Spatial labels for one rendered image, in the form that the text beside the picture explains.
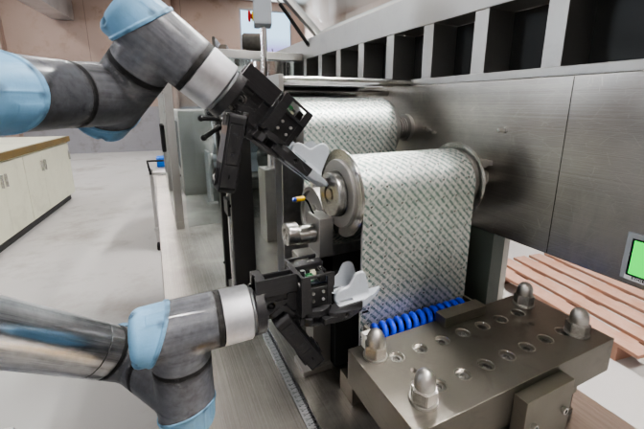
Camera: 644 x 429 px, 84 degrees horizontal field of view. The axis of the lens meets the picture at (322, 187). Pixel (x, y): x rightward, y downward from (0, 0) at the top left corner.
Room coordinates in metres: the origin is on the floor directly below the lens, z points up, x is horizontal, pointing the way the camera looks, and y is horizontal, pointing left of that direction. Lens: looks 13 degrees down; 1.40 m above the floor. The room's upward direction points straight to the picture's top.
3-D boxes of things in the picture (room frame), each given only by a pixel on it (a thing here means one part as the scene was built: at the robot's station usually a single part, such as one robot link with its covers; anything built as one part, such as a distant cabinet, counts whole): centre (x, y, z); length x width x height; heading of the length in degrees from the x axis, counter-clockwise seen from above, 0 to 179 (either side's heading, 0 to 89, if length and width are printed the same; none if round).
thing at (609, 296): (2.28, -1.87, 0.05); 1.21 x 0.83 x 0.11; 14
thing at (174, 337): (0.41, 0.19, 1.11); 0.11 x 0.08 x 0.09; 115
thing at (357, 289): (0.51, -0.06, 1.12); 0.09 x 0.03 x 0.06; 114
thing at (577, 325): (0.51, -0.42, 1.05); 0.04 x 0.04 x 0.04
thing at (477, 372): (0.49, -0.25, 1.00); 0.40 x 0.16 x 0.06; 115
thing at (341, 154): (0.58, -0.03, 1.25); 0.15 x 0.01 x 0.15; 25
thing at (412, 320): (0.56, -0.18, 1.03); 0.21 x 0.04 x 0.03; 115
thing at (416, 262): (0.58, -0.17, 1.12); 0.23 x 0.01 x 0.18; 115
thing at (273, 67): (1.28, 0.18, 1.50); 0.14 x 0.14 x 0.06
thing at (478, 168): (0.69, -0.26, 1.25); 0.15 x 0.01 x 0.15; 25
